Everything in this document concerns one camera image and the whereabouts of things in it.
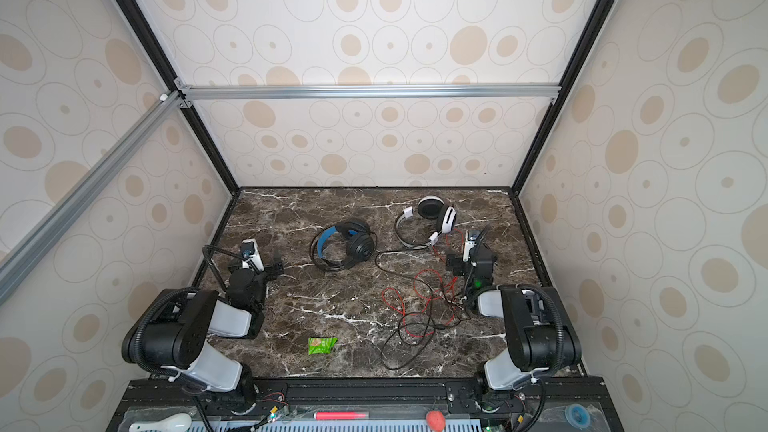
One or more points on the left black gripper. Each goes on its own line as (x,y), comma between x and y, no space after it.
(267,270)

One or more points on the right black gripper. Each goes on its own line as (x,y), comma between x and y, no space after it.
(458,260)

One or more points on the black blue headphones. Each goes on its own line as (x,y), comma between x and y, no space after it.
(359,241)

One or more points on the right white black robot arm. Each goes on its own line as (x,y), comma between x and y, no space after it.
(539,335)

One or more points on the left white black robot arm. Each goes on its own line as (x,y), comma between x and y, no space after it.
(170,338)

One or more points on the green snack packet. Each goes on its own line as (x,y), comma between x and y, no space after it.
(317,345)

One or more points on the pink marker pen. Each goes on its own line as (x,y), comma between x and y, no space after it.
(340,415)

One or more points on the white plastic object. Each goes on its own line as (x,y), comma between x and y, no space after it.
(179,422)

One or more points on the red round object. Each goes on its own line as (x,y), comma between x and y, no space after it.
(436,421)

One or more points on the blue tape roll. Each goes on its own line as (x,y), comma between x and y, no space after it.
(577,416)

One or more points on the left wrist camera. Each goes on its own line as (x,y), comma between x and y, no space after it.
(250,255)

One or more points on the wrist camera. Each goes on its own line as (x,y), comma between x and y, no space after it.
(470,240)
(250,255)

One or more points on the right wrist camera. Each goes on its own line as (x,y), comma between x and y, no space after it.
(470,240)

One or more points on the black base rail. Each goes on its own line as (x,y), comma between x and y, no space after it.
(393,404)

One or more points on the left aluminium rail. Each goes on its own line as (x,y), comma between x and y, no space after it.
(16,267)

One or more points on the aluminium rail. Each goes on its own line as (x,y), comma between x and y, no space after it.
(16,267)
(358,92)

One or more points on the back aluminium rail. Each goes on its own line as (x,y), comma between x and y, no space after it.
(358,92)

